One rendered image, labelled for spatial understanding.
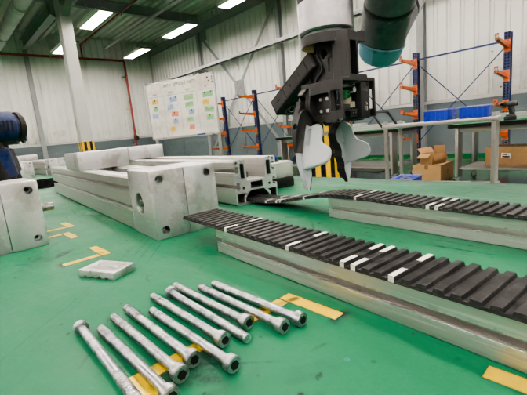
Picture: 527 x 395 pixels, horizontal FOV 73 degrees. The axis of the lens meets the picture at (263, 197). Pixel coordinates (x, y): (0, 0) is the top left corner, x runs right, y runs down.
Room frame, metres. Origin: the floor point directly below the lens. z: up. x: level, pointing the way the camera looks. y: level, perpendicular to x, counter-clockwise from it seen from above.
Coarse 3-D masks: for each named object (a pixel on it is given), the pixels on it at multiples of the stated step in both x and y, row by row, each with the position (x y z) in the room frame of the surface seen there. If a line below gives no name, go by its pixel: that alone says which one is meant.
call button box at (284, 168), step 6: (276, 162) 0.83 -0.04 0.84; (282, 162) 0.84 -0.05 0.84; (288, 162) 0.84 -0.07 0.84; (276, 168) 0.82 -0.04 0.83; (282, 168) 0.83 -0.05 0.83; (288, 168) 0.84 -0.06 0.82; (276, 174) 0.82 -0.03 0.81; (282, 174) 0.83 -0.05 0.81; (288, 174) 0.84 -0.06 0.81; (276, 180) 0.82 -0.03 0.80; (282, 180) 0.83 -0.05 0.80; (288, 180) 0.84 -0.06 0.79; (282, 186) 0.83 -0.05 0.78; (288, 186) 0.84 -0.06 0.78
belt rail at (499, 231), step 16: (336, 208) 0.51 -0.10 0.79; (352, 208) 0.49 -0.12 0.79; (368, 208) 0.46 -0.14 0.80; (384, 208) 0.44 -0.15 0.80; (400, 208) 0.42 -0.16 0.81; (416, 208) 0.41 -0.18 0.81; (384, 224) 0.44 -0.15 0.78; (400, 224) 0.42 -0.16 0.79; (416, 224) 0.41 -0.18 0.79; (432, 224) 0.39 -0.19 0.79; (448, 224) 0.38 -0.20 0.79; (464, 224) 0.37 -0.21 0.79; (480, 224) 0.35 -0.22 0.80; (496, 224) 0.34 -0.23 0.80; (512, 224) 0.33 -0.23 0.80; (480, 240) 0.35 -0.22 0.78; (496, 240) 0.34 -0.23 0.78; (512, 240) 0.33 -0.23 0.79
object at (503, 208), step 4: (500, 204) 0.37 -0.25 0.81; (504, 204) 0.36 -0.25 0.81; (508, 204) 0.37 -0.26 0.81; (512, 204) 0.36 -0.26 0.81; (516, 204) 0.36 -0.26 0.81; (520, 204) 0.36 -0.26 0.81; (492, 208) 0.35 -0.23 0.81; (496, 208) 0.35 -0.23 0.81; (500, 208) 0.35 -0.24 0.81; (504, 208) 0.35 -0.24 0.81; (508, 208) 0.34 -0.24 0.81; (512, 208) 0.35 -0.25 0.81; (516, 208) 0.35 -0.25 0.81; (484, 212) 0.34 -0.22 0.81; (488, 212) 0.34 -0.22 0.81; (492, 212) 0.34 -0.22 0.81; (496, 212) 0.33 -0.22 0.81; (500, 212) 0.33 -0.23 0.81; (504, 212) 0.34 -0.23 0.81; (508, 212) 0.34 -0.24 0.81; (492, 216) 0.34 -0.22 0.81; (496, 216) 0.33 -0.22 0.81; (500, 216) 0.33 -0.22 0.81
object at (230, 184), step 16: (144, 160) 1.03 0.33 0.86; (160, 160) 0.94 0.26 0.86; (176, 160) 0.86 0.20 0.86; (192, 160) 0.80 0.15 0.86; (208, 160) 0.75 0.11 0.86; (224, 160) 0.70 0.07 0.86; (240, 160) 0.67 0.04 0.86; (256, 160) 0.72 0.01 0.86; (272, 160) 0.71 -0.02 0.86; (224, 176) 0.68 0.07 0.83; (240, 176) 0.67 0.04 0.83; (256, 176) 0.72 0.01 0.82; (272, 176) 0.71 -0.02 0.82; (224, 192) 0.69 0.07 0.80; (240, 192) 0.66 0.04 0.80; (256, 192) 0.74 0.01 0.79; (272, 192) 0.72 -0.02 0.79
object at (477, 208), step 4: (476, 204) 0.37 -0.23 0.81; (480, 204) 0.37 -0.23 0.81; (484, 204) 0.38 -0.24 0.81; (488, 204) 0.37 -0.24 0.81; (492, 204) 0.37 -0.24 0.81; (496, 204) 0.37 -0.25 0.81; (464, 208) 0.36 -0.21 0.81; (468, 208) 0.36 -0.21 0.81; (472, 208) 0.36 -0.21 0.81; (476, 208) 0.37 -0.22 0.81; (480, 208) 0.35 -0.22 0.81; (484, 208) 0.35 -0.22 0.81; (488, 208) 0.36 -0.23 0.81; (464, 212) 0.36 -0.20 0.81; (468, 212) 0.35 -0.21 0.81; (472, 212) 0.35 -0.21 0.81; (476, 212) 0.35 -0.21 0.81; (480, 212) 0.35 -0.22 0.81
